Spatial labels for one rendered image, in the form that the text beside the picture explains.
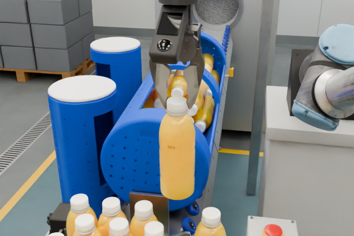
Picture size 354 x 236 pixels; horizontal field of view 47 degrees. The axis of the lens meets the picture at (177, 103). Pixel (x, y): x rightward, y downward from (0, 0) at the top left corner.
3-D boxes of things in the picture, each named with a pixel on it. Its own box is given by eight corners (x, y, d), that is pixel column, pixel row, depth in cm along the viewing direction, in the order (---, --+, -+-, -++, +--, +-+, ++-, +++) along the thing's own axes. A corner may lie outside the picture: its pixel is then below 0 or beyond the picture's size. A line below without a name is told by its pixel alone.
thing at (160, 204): (170, 230, 108) (169, 191, 103) (168, 236, 106) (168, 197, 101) (133, 226, 109) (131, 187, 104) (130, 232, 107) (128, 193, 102)
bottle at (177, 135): (167, 176, 90) (165, 99, 82) (198, 183, 88) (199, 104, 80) (155, 196, 84) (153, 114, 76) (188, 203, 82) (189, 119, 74)
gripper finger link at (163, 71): (170, 97, 84) (178, 55, 80) (165, 109, 78) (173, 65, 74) (156, 94, 84) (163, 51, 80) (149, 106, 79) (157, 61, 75)
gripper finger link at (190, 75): (207, 97, 82) (199, 53, 79) (204, 109, 77) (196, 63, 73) (192, 98, 83) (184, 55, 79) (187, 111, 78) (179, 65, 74)
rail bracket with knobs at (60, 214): (95, 235, 110) (92, 204, 106) (86, 255, 104) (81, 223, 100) (60, 232, 112) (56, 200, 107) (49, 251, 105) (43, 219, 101)
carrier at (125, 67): (120, 159, 285) (92, 179, 263) (112, 36, 249) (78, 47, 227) (154, 172, 271) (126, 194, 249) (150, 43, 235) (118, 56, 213)
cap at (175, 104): (170, 105, 81) (170, 96, 80) (189, 107, 80) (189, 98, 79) (164, 112, 77) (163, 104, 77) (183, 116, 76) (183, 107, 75)
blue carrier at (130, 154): (220, 95, 188) (231, 35, 176) (199, 223, 110) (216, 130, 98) (160, 85, 191) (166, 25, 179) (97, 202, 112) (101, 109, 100)
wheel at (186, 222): (188, 212, 105) (182, 215, 106) (186, 224, 101) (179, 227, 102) (198, 224, 107) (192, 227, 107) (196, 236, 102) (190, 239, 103)
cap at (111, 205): (101, 205, 92) (101, 199, 91) (119, 203, 93) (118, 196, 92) (103, 217, 89) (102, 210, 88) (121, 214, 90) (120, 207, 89)
